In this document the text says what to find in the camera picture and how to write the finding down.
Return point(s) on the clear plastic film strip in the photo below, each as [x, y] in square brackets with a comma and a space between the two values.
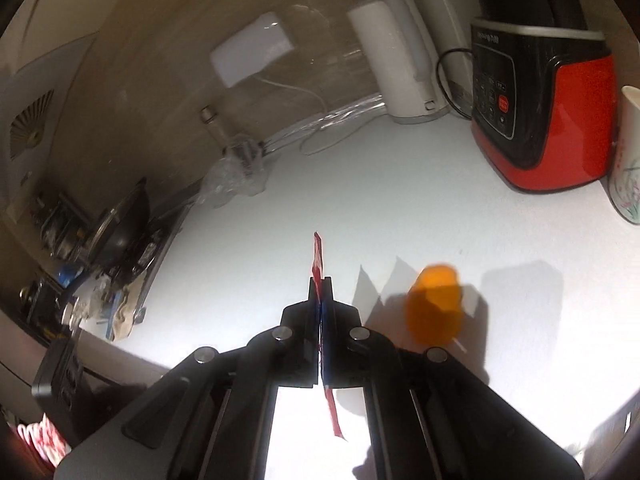
[350, 110]

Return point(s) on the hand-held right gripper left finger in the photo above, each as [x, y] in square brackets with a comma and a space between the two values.
[312, 310]

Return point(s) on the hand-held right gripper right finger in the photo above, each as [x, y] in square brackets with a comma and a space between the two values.
[328, 312]

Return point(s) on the red wrapper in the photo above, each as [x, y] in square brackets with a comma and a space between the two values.
[317, 260]

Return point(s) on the person's left forearm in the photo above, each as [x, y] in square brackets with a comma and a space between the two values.
[42, 442]

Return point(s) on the beige cloth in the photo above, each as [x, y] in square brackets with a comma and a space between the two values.
[125, 315]

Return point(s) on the orange plastic piece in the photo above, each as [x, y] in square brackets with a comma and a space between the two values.
[432, 305]

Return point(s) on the black stove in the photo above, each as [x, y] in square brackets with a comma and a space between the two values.
[160, 240]

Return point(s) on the glass jar with metal lid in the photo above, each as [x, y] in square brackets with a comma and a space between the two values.
[215, 122]

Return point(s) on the white appliance with vent grille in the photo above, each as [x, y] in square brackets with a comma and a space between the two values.
[35, 125]

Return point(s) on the white wall power adapter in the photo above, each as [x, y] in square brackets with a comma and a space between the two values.
[250, 50]

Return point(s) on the clear plastic bag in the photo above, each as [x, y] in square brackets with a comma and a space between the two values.
[230, 180]

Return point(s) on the white electric kettle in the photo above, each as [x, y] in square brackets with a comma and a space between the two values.
[395, 60]

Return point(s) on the black pan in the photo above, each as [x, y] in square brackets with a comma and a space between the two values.
[120, 230]

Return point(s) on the white floral cup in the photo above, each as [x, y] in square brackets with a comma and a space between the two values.
[627, 160]

